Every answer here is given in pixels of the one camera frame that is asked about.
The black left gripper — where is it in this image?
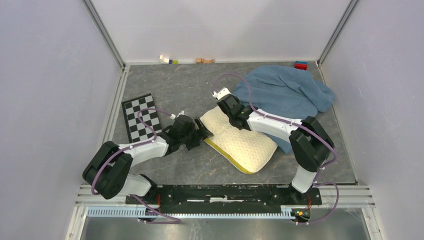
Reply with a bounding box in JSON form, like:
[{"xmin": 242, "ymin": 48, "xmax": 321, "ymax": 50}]
[{"xmin": 179, "ymin": 116, "xmax": 213, "ymax": 151}]

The white pillow with yellow side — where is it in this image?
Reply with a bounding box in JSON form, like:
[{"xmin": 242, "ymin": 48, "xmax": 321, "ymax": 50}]
[{"xmin": 200, "ymin": 106, "xmax": 278, "ymax": 175}]

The blue fabric pillowcase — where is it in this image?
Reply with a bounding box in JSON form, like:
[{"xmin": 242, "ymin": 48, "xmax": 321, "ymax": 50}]
[{"xmin": 231, "ymin": 64, "xmax": 337, "ymax": 155}]

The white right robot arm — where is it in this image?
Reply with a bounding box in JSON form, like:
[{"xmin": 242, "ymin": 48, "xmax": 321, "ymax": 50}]
[{"xmin": 212, "ymin": 92, "xmax": 337, "ymax": 204}]

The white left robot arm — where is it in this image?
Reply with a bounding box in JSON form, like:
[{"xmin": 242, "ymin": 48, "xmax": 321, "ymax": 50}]
[{"xmin": 82, "ymin": 114, "xmax": 213, "ymax": 204}]

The small wooden toy piece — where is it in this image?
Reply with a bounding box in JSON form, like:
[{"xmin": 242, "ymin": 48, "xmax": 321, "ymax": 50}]
[{"xmin": 195, "ymin": 57, "xmax": 215, "ymax": 64}]

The black white checkerboard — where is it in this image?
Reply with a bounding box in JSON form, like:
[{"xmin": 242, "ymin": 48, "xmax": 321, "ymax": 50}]
[{"xmin": 121, "ymin": 93, "xmax": 162, "ymax": 143}]

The red and blue block stack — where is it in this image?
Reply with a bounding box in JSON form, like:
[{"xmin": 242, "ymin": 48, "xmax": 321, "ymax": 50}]
[{"xmin": 294, "ymin": 60, "xmax": 308, "ymax": 71}]

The small white coloured toy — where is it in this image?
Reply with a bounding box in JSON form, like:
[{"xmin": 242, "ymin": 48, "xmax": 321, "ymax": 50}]
[{"xmin": 159, "ymin": 54, "xmax": 179, "ymax": 65}]

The light blue toothed strip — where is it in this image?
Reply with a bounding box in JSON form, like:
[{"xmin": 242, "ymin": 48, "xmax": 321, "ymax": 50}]
[{"xmin": 87, "ymin": 206, "xmax": 294, "ymax": 220}]

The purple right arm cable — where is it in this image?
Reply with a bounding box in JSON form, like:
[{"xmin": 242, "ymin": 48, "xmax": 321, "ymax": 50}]
[{"xmin": 211, "ymin": 72, "xmax": 340, "ymax": 226}]

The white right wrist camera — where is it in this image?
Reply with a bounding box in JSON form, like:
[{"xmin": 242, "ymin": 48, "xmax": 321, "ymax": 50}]
[{"xmin": 212, "ymin": 87, "xmax": 232, "ymax": 101}]

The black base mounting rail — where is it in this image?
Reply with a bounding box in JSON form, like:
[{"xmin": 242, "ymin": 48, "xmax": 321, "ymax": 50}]
[{"xmin": 140, "ymin": 184, "xmax": 322, "ymax": 214}]

